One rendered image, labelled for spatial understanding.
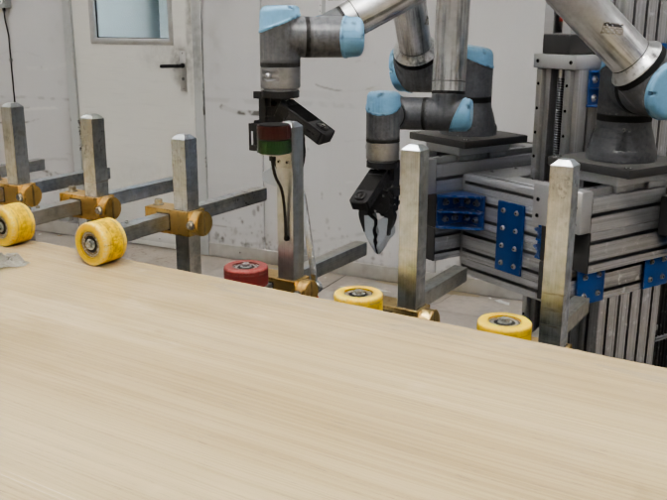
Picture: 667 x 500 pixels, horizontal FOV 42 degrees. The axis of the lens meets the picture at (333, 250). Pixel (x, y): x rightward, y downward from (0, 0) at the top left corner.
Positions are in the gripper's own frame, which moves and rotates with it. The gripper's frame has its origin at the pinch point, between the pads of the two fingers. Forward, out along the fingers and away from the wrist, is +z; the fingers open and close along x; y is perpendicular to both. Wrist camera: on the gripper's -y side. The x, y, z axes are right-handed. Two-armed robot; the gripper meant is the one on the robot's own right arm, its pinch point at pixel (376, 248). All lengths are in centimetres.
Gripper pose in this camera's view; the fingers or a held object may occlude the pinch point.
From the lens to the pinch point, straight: 197.1
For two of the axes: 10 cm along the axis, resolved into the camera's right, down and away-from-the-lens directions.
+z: 0.0, 9.6, 2.6
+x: -8.5, -1.4, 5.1
